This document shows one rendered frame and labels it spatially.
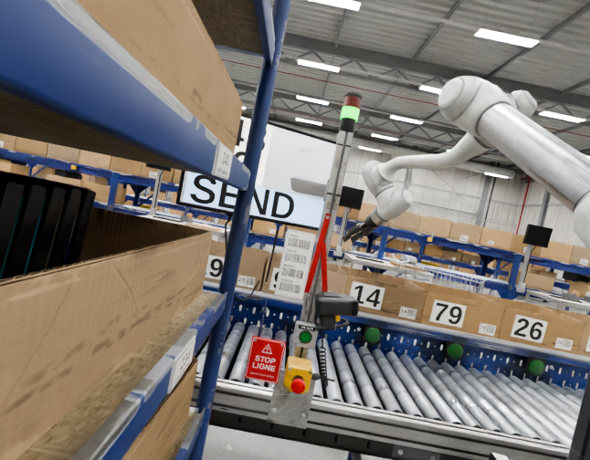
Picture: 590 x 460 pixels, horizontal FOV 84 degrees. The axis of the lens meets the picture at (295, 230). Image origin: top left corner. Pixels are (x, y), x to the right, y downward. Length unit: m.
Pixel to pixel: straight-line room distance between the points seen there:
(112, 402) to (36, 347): 0.08
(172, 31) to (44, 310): 0.20
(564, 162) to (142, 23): 0.87
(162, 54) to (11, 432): 0.24
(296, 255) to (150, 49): 0.77
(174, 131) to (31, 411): 0.17
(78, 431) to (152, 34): 0.25
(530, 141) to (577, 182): 0.16
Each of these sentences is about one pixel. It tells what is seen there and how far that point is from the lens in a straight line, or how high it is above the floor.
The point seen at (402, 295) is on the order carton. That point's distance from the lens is 1.68.
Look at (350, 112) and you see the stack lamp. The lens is 1.00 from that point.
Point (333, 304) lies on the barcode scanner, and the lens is 0.93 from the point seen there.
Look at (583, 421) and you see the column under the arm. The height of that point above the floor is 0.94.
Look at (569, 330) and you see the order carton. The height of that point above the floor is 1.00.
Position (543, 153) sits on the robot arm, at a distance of 0.98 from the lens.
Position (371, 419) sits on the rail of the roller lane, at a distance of 1.16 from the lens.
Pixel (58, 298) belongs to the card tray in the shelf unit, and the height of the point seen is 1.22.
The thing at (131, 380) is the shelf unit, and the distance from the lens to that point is 0.31.
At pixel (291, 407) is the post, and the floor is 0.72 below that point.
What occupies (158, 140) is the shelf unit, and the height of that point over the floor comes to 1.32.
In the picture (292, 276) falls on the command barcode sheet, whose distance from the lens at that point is 0.96.
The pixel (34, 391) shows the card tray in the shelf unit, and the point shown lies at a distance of 0.24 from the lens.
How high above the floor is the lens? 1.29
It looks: 3 degrees down
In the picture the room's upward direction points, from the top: 11 degrees clockwise
